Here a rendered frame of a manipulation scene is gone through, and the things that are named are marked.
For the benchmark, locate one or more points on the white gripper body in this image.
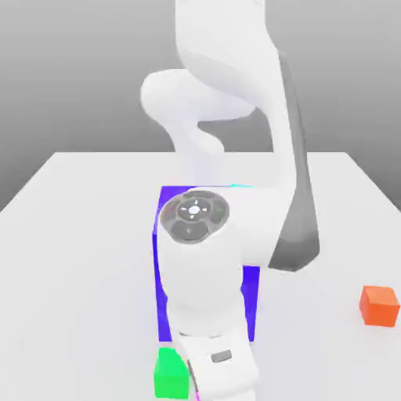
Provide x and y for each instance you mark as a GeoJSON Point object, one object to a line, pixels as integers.
{"type": "Point", "coordinates": [227, 396]}

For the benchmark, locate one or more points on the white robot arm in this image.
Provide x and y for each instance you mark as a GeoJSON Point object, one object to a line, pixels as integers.
{"type": "Point", "coordinates": [203, 282]}

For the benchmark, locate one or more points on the small magenta cube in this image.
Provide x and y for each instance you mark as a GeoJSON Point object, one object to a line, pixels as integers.
{"type": "Point", "coordinates": [197, 397]}

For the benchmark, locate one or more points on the small green cube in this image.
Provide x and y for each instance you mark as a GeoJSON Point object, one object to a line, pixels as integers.
{"type": "Point", "coordinates": [169, 376]}

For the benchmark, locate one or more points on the small orange cube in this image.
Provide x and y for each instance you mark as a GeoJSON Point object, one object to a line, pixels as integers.
{"type": "Point", "coordinates": [379, 307]}

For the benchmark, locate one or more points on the small cyan cube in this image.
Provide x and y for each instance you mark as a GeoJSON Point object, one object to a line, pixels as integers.
{"type": "Point", "coordinates": [241, 186]}

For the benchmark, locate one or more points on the large blue box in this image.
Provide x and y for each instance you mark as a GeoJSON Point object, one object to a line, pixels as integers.
{"type": "Point", "coordinates": [250, 300]}

